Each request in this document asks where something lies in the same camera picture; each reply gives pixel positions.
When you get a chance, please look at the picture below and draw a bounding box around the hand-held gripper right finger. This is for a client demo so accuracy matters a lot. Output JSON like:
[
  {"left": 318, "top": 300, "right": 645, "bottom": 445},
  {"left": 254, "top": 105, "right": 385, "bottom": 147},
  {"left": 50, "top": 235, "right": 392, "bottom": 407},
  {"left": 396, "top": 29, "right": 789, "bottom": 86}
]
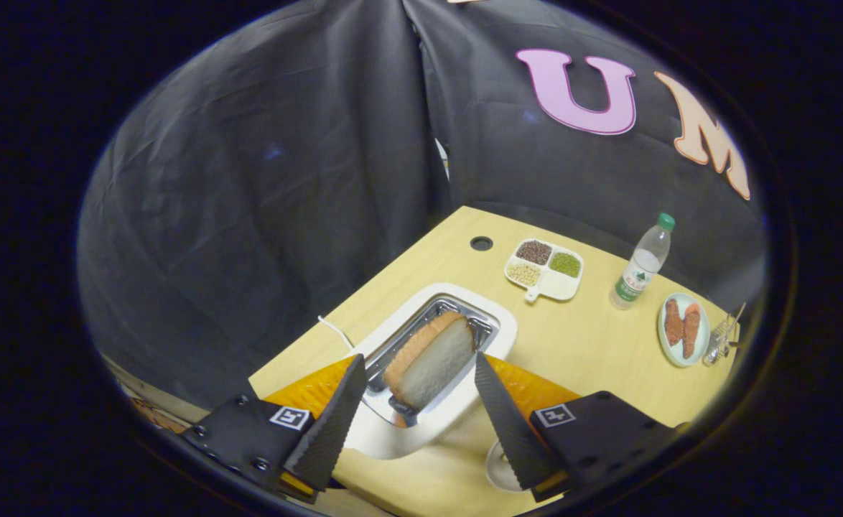
[{"left": 473, "top": 352, "right": 681, "bottom": 503}]

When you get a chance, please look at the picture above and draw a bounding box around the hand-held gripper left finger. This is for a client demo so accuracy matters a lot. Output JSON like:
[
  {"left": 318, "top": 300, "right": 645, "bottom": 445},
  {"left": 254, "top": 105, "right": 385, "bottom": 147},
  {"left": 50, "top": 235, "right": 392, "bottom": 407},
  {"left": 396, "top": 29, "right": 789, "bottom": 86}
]
[{"left": 177, "top": 353, "right": 368, "bottom": 503}]

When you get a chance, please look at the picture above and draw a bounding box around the grey round plate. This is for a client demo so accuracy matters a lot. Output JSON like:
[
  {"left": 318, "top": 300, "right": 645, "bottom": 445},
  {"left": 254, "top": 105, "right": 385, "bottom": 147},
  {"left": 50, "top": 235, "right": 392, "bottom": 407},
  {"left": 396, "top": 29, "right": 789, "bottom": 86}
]
[{"left": 485, "top": 439, "right": 530, "bottom": 493}]

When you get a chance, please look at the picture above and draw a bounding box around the white toaster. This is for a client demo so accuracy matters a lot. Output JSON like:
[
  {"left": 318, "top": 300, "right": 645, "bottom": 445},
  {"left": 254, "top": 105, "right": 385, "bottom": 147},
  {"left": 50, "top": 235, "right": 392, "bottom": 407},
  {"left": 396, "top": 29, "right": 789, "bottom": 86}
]
[{"left": 343, "top": 282, "right": 519, "bottom": 460}]

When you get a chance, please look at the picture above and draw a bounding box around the plain bread slice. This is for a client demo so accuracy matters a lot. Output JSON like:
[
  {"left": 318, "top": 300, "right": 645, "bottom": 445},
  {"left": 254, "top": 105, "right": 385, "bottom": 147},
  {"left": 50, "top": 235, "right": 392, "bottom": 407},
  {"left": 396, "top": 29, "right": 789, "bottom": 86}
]
[{"left": 383, "top": 310, "right": 477, "bottom": 411}]

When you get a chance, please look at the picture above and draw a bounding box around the white divided bean tray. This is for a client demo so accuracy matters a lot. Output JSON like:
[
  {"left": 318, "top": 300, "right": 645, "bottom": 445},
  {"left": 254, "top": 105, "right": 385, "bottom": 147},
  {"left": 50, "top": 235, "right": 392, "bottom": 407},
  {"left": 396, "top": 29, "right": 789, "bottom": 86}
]
[{"left": 503, "top": 238, "right": 585, "bottom": 303}]

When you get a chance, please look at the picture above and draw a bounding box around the beige fabric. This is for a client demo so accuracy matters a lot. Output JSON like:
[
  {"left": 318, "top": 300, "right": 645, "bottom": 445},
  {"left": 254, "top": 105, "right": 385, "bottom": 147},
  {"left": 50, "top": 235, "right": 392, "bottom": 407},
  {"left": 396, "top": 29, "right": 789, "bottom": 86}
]
[{"left": 102, "top": 355, "right": 210, "bottom": 435}]

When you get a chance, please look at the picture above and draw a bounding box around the brown meat patty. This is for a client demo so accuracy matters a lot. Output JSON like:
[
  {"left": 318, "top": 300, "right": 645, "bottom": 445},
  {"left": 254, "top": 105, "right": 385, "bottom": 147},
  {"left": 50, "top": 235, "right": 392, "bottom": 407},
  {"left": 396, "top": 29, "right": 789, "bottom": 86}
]
[
  {"left": 681, "top": 302, "right": 702, "bottom": 360},
  {"left": 664, "top": 299, "right": 685, "bottom": 348}
]

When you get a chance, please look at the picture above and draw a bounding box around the clear plastic water bottle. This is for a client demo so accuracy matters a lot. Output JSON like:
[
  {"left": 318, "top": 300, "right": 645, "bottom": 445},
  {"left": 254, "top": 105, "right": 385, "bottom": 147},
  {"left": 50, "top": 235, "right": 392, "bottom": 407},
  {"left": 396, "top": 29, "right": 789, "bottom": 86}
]
[{"left": 609, "top": 213, "right": 676, "bottom": 311}]

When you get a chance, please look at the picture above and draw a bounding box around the light blue oval plate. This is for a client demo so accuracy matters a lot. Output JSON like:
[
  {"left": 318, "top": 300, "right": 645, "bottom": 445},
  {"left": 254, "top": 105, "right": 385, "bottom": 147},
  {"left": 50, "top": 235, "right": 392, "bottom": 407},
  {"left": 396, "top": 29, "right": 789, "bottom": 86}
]
[{"left": 657, "top": 292, "right": 711, "bottom": 368}]

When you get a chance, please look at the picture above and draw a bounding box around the white toaster cable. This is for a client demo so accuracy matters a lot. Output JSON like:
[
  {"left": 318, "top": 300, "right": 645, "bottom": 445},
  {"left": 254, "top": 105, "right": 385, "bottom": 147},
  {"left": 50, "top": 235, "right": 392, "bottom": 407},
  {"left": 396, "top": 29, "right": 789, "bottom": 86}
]
[{"left": 317, "top": 315, "right": 355, "bottom": 351}]

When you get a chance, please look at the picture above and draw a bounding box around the wire mesh utensil holder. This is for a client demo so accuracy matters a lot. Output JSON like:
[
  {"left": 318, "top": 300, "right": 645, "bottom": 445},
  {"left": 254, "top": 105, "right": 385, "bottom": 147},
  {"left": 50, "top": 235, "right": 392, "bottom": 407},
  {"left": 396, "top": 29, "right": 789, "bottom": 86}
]
[{"left": 703, "top": 302, "right": 747, "bottom": 367}]

